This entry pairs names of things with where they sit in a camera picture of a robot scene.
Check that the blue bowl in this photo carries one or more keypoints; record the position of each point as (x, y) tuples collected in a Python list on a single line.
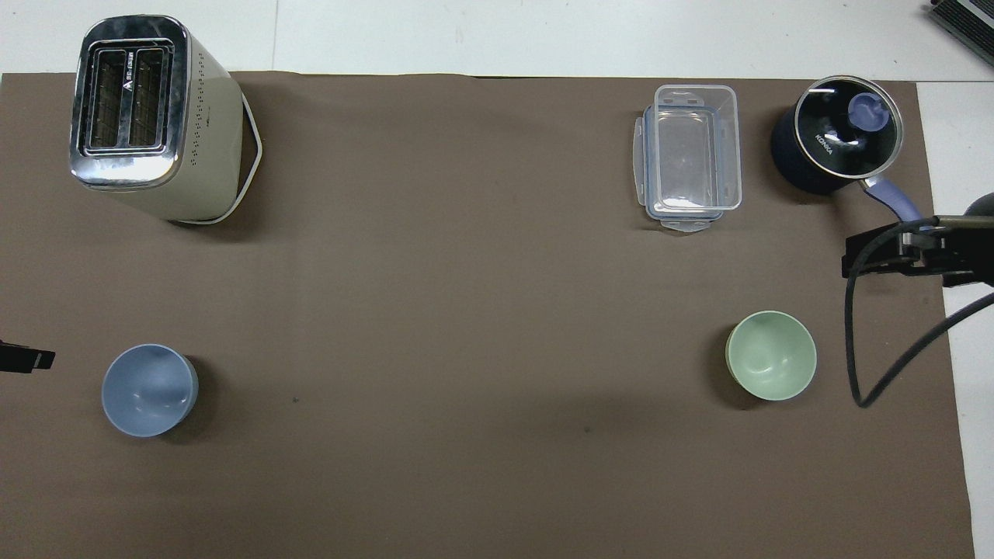
[(147, 392)]

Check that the clear container lid blue seal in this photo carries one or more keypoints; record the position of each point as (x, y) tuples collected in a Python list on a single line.
[(641, 155)]

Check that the clear plastic food container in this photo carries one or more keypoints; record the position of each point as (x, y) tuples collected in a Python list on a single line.
[(695, 147)]

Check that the glass pot lid blue knob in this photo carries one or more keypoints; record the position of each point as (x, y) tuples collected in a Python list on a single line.
[(835, 136)]

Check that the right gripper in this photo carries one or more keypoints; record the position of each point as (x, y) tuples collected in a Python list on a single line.
[(971, 256)]

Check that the green bowl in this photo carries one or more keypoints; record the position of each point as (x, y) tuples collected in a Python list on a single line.
[(773, 357)]

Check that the cream and chrome toaster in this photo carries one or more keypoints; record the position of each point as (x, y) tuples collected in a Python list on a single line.
[(155, 167)]

